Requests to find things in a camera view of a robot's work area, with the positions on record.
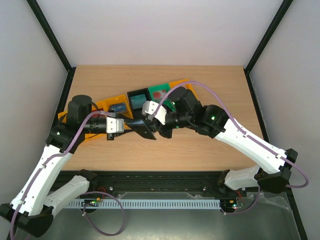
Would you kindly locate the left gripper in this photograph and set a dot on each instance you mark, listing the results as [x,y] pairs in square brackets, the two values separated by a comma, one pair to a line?
[110,137]

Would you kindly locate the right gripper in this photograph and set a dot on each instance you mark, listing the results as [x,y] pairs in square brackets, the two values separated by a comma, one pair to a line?
[164,132]

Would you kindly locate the black leather card holder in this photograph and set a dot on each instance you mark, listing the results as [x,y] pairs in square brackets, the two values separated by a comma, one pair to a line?
[144,128]

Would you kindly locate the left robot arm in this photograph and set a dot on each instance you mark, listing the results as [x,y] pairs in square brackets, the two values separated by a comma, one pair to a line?
[34,208]

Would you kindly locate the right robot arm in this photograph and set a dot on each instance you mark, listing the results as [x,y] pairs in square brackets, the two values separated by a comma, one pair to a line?
[273,165]

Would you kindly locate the teal card stack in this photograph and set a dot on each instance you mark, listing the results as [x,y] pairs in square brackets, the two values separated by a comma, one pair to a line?
[137,101]

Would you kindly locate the red circle card stack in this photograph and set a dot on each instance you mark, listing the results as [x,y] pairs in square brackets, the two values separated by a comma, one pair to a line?
[158,94]

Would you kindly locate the blue card stack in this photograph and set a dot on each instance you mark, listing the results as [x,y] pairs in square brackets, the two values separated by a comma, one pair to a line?
[118,107]

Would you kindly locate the green bin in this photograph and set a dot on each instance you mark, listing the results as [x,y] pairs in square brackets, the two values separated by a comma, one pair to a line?
[158,87]

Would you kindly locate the right yellow bin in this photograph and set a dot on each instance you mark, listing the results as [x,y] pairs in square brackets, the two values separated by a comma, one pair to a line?
[187,85]

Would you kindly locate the far left yellow bin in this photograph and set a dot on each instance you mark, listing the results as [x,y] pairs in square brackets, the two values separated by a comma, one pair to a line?
[62,119]

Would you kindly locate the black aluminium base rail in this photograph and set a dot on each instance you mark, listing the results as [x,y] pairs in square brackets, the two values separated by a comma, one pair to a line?
[207,183]

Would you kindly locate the white slotted cable duct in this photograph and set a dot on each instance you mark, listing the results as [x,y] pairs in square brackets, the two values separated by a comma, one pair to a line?
[147,204]

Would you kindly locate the left frame post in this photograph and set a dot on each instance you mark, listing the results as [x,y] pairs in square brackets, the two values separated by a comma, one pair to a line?
[42,20]

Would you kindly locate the frame post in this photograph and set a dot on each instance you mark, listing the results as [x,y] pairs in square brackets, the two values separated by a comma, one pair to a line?
[276,20]
[42,20]

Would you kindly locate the right frame post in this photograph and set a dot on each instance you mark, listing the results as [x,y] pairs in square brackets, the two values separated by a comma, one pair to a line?
[276,20]

